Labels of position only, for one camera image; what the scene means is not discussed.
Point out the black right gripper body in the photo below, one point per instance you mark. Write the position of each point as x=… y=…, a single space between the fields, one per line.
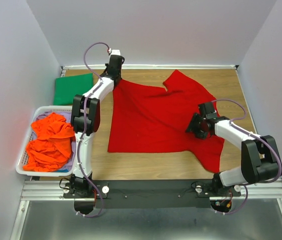
x=197 y=128

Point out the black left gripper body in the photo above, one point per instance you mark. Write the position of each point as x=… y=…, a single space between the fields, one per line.
x=107 y=66

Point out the red t shirt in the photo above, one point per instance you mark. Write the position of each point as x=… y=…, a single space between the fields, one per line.
x=152 y=119

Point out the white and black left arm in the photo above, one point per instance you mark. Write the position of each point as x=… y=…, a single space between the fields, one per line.
x=85 y=120

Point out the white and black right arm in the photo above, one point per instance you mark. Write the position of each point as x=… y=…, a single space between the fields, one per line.
x=260 y=159

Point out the folded green t shirt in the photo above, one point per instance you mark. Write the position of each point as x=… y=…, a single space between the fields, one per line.
x=67 y=87

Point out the orange t shirt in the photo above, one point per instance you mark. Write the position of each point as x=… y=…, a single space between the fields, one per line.
x=52 y=147

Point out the white plastic laundry basket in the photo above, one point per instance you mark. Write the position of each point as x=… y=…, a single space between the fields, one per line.
x=30 y=136

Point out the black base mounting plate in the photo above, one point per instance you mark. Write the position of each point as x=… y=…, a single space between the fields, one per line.
x=146 y=194

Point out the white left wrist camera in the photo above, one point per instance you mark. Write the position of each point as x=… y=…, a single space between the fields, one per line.
x=115 y=52

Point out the aluminium frame rail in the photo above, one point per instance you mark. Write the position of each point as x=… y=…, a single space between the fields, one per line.
x=44 y=214

